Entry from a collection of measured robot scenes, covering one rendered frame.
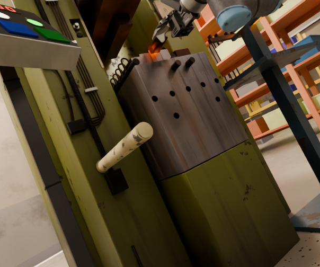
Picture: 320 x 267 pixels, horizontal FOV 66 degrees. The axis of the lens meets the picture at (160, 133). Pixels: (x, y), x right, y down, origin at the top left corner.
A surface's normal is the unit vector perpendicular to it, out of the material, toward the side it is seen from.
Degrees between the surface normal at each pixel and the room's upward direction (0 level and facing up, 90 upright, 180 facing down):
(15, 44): 150
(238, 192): 90
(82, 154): 90
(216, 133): 90
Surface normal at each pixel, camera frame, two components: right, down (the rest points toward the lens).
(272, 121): -0.69, 0.23
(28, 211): 0.58, -0.36
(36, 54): 0.72, 0.58
